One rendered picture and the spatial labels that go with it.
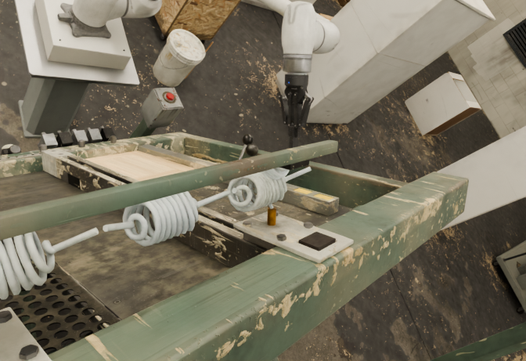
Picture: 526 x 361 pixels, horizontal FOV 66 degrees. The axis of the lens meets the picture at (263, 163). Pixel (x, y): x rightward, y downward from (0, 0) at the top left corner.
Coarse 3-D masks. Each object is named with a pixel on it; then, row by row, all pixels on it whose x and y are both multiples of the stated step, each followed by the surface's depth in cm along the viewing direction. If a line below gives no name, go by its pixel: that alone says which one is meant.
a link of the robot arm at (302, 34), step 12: (288, 12) 120; (300, 12) 118; (312, 12) 120; (288, 24) 120; (300, 24) 119; (312, 24) 120; (288, 36) 120; (300, 36) 119; (312, 36) 121; (324, 36) 128; (288, 48) 122; (300, 48) 121; (312, 48) 123
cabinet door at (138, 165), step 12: (108, 156) 157; (120, 156) 158; (132, 156) 160; (144, 156) 159; (120, 168) 141; (132, 168) 142; (144, 168) 142; (156, 168) 142; (168, 168) 143; (180, 168) 142; (192, 168) 142
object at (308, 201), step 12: (156, 156) 159; (168, 156) 153; (180, 156) 151; (288, 192) 115; (300, 192) 113; (312, 192) 113; (300, 204) 113; (312, 204) 110; (324, 204) 107; (336, 204) 109
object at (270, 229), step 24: (48, 168) 138; (72, 168) 124; (96, 168) 121; (288, 168) 63; (216, 216) 86; (264, 216) 77; (192, 240) 86; (216, 240) 80; (240, 240) 75; (264, 240) 71; (288, 240) 66; (336, 240) 67
